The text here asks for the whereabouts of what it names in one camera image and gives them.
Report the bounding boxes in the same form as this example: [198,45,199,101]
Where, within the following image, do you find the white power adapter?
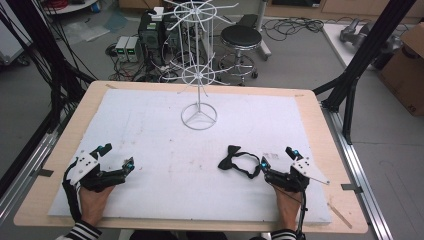
[151,6,165,22]

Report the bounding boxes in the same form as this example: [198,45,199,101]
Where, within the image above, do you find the person's right hand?
[273,184,303,232]

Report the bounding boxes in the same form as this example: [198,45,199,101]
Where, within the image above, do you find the person's left hand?
[79,184,116,228]

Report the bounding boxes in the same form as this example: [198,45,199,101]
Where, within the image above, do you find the black metal frame stand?
[312,0,418,145]

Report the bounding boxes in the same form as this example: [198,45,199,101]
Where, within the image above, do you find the person's dark lap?
[129,229,268,240]

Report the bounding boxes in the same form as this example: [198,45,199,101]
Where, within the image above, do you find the right hand-held gripper black cable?
[295,189,308,240]

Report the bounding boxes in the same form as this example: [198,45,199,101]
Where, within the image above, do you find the grey bench power supply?
[126,35,143,63]
[114,35,130,63]

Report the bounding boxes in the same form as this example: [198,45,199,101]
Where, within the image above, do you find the white stand pole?
[254,0,273,62]

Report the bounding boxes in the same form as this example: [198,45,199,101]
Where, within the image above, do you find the aluminium rail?
[0,130,60,225]
[320,102,395,240]

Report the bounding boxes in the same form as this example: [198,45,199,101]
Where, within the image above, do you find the black computer tower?
[137,11,168,66]

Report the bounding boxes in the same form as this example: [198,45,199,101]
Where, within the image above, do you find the white foam mat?
[48,88,333,225]

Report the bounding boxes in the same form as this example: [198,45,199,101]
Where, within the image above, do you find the black floor cables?
[262,16,325,43]

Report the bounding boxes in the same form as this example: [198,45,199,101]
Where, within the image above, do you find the white wire display rack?
[162,0,240,132]

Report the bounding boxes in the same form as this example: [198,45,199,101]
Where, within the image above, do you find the black round stool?
[217,24,264,86]

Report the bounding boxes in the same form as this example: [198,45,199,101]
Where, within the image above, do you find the black bow tie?
[217,144,263,180]

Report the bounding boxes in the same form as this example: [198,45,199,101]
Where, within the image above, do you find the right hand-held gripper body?
[264,156,331,194]

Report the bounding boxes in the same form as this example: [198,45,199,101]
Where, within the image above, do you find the left hand-held gripper black cable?
[62,159,83,223]

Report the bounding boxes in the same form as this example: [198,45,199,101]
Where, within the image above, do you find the brown cardboard box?
[377,22,424,117]

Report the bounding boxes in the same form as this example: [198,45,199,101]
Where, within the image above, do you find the thin wooden stick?
[327,202,354,230]

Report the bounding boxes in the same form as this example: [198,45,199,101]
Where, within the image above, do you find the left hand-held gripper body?
[68,150,128,193]

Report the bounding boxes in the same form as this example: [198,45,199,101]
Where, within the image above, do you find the hand-held gripper black cable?
[62,159,83,223]
[295,189,308,240]

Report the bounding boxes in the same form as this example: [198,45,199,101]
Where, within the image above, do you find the black stand with cable bundle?
[0,0,98,135]

